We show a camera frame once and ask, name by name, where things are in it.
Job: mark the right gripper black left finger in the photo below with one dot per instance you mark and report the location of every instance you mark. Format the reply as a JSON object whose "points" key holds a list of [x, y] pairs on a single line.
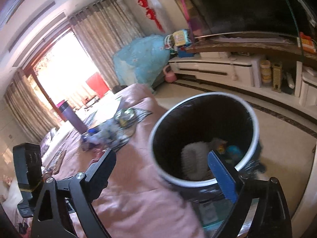
{"points": [[52, 218]]}

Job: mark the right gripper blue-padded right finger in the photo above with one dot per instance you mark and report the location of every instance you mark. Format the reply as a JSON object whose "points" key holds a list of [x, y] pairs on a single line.
{"points": [[272, 217]]}

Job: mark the white blue wrapper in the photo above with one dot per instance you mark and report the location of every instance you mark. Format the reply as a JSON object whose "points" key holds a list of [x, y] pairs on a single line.
{"points": [[108, 134]]}

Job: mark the blue AD drink pouch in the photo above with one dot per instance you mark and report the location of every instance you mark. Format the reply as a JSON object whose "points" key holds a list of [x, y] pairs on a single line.
{"points": [[233, 153]]}

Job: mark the white trash bin black liner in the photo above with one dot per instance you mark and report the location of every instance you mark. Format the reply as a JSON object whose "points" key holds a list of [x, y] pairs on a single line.
{"points": [[203, 118]]}

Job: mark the beige left curtain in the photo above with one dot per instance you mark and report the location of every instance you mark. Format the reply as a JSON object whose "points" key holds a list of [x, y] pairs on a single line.
{"points": [[30, 113]]}

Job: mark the beige curtain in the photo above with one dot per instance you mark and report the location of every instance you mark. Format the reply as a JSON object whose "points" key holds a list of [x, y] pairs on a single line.
{"points": [[30, 113], [103, 28]]}

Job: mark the pink tablecloth blanket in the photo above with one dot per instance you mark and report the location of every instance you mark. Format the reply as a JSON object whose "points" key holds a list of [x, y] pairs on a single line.
{"points": [[137, 201]]}

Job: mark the plaid cloth bib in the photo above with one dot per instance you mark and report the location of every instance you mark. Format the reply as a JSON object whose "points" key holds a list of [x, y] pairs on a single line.
{"points": [[141, 116]]}

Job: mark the purple thermos bottle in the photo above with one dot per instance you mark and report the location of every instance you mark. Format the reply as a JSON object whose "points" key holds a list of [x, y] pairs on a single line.
{"points": [[72, 117]]}

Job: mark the green gold snack packet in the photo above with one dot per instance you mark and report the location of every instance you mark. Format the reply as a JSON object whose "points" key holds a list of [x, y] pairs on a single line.
{"points": [[124, 116]]}

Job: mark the red chair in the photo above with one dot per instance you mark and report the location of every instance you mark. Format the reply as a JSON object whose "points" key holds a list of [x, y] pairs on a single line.
{"points": [[97, 84]]}

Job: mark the white TV cabinet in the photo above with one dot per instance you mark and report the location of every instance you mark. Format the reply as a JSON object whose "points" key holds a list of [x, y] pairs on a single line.
{"points": [[237, 72]]}

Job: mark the light blue folded cover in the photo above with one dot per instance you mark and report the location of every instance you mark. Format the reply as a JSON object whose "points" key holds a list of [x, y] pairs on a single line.
{"points": [[141, 61]]}

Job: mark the pink kettlebell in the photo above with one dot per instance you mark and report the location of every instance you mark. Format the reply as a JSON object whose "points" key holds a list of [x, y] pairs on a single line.
{"points": [[169, 75]]}

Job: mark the beige right curtain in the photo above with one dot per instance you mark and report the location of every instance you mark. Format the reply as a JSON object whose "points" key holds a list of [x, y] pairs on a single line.
{"points": [[103, 28]]}

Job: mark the toy phone yellow blue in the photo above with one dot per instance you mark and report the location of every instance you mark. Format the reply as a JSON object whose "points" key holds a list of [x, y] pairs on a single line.
{"points": [[177, 43]]}

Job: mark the red heart hanging decoration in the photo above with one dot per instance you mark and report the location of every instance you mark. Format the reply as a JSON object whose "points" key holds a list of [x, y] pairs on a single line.
{"points": [[150, 14]]}

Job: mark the black flat screen television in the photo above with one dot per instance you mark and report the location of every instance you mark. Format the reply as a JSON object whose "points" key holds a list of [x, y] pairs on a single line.
{"points": [[214, 17]]}

